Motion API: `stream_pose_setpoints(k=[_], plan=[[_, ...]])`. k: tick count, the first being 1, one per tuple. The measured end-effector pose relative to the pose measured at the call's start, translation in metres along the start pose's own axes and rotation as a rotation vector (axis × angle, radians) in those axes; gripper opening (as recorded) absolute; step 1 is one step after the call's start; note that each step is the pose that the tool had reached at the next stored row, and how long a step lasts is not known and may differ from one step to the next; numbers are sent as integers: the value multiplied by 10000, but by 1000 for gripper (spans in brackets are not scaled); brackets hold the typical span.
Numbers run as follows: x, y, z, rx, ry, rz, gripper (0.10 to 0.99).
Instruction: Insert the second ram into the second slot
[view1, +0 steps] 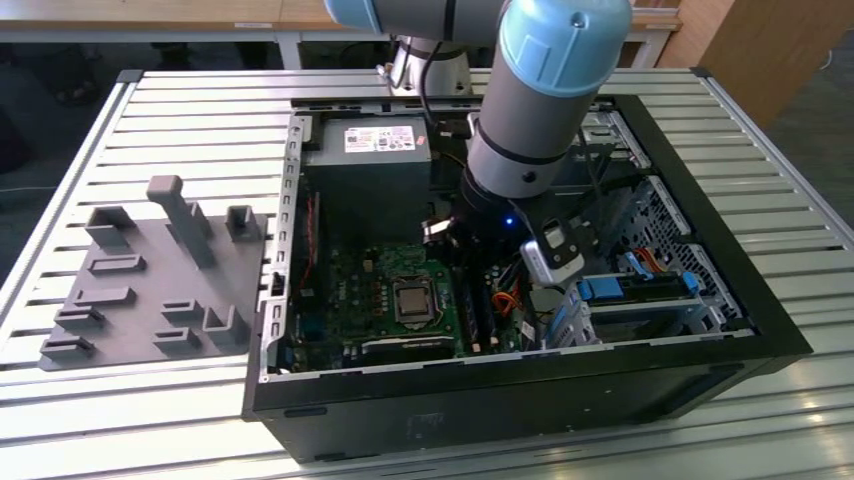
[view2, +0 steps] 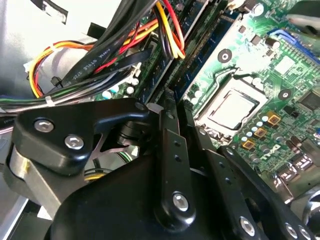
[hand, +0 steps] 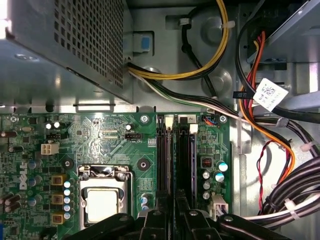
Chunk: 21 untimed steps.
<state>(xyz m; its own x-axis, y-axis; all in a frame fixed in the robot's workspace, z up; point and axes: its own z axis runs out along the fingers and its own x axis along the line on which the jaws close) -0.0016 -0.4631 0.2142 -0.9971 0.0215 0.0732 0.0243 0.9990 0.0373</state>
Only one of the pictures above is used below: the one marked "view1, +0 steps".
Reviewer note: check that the grey metal disk bay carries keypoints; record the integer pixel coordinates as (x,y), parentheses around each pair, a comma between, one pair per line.
(641,315)

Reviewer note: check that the grey parts rack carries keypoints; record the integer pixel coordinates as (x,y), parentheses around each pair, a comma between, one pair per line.
(153,280)

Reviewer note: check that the black RAM slot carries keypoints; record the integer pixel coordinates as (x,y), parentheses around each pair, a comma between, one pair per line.
(476,346)

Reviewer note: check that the silver CPU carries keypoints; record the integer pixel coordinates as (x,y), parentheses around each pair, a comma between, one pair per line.
(412,302)

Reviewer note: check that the grey metal drive cage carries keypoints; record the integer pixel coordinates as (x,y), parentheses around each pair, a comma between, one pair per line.
(621,150)

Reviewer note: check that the green motherboard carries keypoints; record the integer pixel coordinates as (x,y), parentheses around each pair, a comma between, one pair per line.
(354,300)

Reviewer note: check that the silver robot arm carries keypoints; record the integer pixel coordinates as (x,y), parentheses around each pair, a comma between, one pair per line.
(534,100)

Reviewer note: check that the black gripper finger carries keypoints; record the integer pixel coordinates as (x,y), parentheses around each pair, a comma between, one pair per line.
(442,240)

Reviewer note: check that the hard disk in blue carrier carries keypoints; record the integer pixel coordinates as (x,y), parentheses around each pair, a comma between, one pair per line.
(603,289)

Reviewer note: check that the dark RAM stick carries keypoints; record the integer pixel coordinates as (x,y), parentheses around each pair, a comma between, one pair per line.
(487,310)

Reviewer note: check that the black graphics card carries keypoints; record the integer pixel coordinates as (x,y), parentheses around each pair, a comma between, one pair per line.
(407,346)

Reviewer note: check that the black PC case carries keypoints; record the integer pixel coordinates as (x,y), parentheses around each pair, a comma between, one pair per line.
(467,410)

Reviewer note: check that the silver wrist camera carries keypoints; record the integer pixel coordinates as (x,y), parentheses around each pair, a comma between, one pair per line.
(554,260)

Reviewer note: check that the wooden desk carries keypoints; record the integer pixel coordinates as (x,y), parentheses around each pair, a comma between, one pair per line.
(200,12)

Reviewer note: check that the grey power supply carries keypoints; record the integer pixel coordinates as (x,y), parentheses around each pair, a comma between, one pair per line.
(367,195)

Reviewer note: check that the wooden cabinet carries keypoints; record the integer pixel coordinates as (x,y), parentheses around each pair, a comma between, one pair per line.
(754,50)

